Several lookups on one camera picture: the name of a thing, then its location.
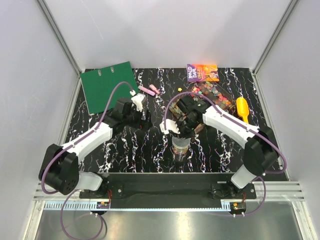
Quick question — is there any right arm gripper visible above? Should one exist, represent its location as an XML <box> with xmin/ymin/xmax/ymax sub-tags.
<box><xmin>171</xmin><ymin>117</ymin><xmax>200</xmax><ymax>142</ymax></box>

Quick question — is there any clear candy jar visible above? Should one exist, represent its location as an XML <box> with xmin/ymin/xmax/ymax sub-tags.
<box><xmin>172</xmin><ymin>144</ymin><xmax>190</xmax><ymax>162</ymax></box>

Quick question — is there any round clear jar lid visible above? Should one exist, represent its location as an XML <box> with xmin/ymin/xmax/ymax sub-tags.
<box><xmin>172</xmin><ymin>136</ymin><xmax>191</xmax><ymax>149</ymax></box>

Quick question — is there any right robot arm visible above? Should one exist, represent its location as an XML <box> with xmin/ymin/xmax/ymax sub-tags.
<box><xmin>176</xmin><ymin>96</ymin><xmax>280</xmax><ymax>199</ymax></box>

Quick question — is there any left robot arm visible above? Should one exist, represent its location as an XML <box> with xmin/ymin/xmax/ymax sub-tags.
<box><xmin>38</xmin><ymin>93</ymin><xmax>152</xmax><ymax>198</ymax></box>

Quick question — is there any light pink highlighter pen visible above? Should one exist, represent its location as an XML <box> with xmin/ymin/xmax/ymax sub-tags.
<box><xmin>138</xmin><ymin>85</ymin><xmax>156</xmax><ymax>96</ymax></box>

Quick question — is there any clear acrylic candy tray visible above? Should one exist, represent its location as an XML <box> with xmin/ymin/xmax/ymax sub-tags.
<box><xmin>168</xmin><ymin>81</ymin><xmax>236</xmax><ymax>121</ymax></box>

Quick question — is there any Roald Dahl book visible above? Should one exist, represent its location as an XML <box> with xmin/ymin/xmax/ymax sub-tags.
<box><xmin>186</xmin><ymin>64</ymin><xmax>220</xmax><ymax>83</ymax></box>

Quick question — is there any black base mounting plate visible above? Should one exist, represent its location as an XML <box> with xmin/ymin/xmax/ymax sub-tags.
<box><xmin>79</xmin><ymin>173</ymin><xmax>257</xmax><ymax>211</ymax></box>

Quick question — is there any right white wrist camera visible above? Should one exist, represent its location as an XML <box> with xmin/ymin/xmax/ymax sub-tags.
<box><xmin>159</xmin><ymin>119</ymin><xmax>180</xmax><ymax>135</ymax></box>

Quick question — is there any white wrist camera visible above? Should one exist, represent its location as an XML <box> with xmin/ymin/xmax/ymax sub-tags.
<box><xmin>159</xmin><ymin>119</ymin><xmax>180</xmax><ymax>135</ymax></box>
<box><xmin>129</xmin><ymin>90</ymin><xmax>147</xmax><ymax>112</ymax></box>

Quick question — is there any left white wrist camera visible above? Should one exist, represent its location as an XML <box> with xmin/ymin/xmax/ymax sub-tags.
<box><xmin>129</xmin><ymin>90</ymin><xmax>147</xmax><ymax>112</ymax></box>

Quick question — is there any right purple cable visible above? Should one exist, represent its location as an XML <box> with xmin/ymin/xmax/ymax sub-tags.
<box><xmin>163</xmin><ymin>91</ymin><xmax>287</xmax><ymax>218</ymax></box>

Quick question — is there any purple cable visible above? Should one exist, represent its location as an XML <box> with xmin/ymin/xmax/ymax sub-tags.
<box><xmin>41</xmin><ymin>81</ymin><xmax>137</xmax><ymax>238</ymax></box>
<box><xmin>163</xmin><ymin>91</ymin><xmax>287</xmax><ymax>218</ymax></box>

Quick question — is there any green ring binder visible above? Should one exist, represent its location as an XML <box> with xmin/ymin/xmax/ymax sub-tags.
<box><xmin>80</xmin><ymin>61</ymin><xmax>139</xmax><ymax>115</ymax></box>

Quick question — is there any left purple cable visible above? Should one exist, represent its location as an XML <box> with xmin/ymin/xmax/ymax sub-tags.
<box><xmin>41</xmin><ymin>81</ymin><xmax>137</xmax><ymax>238</ymax></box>

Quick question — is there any aluminium frame rail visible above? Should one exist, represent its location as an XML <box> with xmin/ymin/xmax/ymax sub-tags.
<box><xmin>33</xmin><ymin>181</ymin><xmax>305</xmax><ymax>202</ymax></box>

